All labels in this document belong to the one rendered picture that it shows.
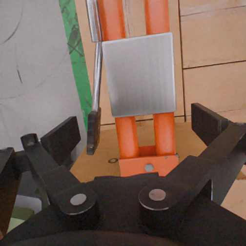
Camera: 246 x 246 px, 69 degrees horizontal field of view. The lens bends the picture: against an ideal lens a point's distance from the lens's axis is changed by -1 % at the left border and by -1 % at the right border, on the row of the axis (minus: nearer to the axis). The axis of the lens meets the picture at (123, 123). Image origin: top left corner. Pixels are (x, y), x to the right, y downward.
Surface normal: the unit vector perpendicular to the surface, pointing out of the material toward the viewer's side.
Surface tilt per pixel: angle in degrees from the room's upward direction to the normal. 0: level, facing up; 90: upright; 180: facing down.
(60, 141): 90
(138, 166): 1
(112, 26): 1
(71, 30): 0
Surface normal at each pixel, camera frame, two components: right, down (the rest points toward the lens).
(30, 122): -0.07, 0.29
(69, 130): 0.99, -0.10
